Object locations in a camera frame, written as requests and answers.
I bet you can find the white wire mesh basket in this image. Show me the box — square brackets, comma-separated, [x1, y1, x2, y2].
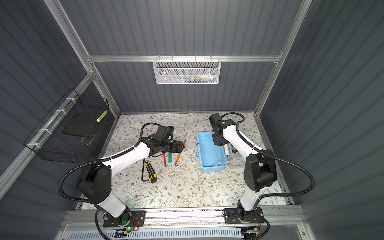
[153, 60, 222, 85]

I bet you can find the yellow black utility knife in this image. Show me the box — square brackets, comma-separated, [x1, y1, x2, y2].
[145, 161, 157, 184]

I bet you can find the blue plastic tool box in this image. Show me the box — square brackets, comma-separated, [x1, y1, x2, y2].
[197, 132, 245, 172]

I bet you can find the black wire basket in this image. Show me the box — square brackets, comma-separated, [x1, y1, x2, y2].
[24, 91, 112, 164]

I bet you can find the red pen screwdriver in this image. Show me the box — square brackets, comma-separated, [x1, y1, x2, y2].
[163, 154, 167, 167]

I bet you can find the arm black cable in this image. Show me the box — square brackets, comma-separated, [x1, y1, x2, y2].
[220, 111, 316, 240]
[57, 122, 164, 240]

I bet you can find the black hex key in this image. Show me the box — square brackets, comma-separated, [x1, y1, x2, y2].
[141, 159, 150, 182]

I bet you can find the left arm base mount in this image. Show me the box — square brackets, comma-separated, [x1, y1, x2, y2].
[103, 210, 147, 229]

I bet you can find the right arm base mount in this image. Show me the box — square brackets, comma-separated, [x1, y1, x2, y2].
[222, 208, 265, 225]

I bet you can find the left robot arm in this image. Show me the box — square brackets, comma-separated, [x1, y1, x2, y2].
[77, 123, 185, 218]

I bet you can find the white vented panel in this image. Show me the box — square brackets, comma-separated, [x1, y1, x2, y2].
[66, 228, 244, 240]

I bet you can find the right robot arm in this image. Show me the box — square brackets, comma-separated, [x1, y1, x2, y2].
[209, 113, 277, 213]

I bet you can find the yellow item in basket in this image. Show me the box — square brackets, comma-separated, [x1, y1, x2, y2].
[96, 110, 108, 123]

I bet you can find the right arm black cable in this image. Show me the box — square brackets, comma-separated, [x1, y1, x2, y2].
[220, 111, 316, 240]

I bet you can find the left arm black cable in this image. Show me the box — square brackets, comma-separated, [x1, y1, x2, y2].
[57, 122, 164, 240]

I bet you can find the teal utility knife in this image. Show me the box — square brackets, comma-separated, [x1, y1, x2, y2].
[168, 153, 173, 164]

